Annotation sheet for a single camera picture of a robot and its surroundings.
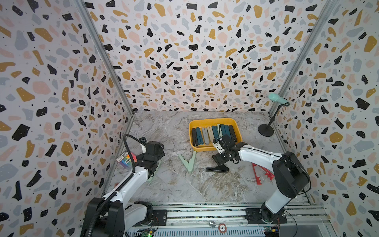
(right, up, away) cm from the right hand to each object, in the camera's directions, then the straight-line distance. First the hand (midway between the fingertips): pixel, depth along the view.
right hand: (221, 157), depth 92 cm
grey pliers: (-9, +13, +12) cm, 20 cm away
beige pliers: (-5, +13, +11) cm, 18 cm away
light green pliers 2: (-20, -4, -2) cm, 21 cm away
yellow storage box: (-8, +22, +21) cm, 32 cm away
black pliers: (-1, -6, -3) cm, 7 cm away
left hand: (-40, +5, -5) cm, 41 cm away
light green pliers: (+1, +15, +14) cm, 20 cm away
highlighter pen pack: (-61, -2, 0) cm, 61 cm away
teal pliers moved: (+5, +16, +15) cm, 23 cm away
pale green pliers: (-39, -5, -1) cm, 39 cm away
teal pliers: (-13, +11, +11) cm, 21 cm away
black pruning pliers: (+10, +12, +11) cm, 20 cm away
